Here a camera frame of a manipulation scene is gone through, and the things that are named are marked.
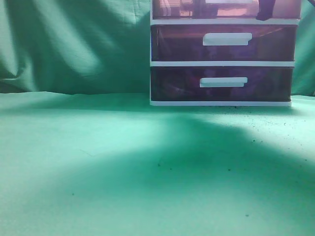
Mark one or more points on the purple translucent drawer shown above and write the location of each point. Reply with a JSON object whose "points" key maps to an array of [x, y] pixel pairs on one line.
{"points": [[210, 9], [223, 42], [224, 83]]}

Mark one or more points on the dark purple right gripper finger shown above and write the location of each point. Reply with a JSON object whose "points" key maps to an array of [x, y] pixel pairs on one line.
{"points": [[265, 9]]}

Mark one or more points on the green cloth cover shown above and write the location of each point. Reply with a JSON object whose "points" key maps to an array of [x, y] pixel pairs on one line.
{"points": [[83, 153]]}

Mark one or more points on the white frame drawer cabinet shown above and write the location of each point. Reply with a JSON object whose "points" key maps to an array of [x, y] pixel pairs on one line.
{"points": [[219, 21]]}

